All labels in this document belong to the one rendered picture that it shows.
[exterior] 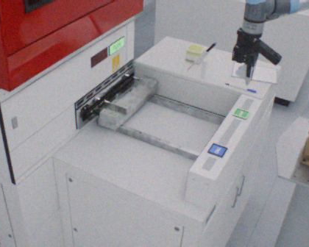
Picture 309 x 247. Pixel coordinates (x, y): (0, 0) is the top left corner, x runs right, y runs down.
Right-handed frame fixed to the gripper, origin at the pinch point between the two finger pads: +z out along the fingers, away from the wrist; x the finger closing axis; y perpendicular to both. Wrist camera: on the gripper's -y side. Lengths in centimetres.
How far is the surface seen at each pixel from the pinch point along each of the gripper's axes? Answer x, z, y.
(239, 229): -30, 111, -6
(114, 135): 22, 29, 45
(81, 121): 28, 22, 57
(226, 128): 11.9, 14.6, 2.8
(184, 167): 24.5, 28.6, 12.8
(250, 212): -46, 111, -7
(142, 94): -3, 23, 47
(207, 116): -8.0, 26.2, 16.8
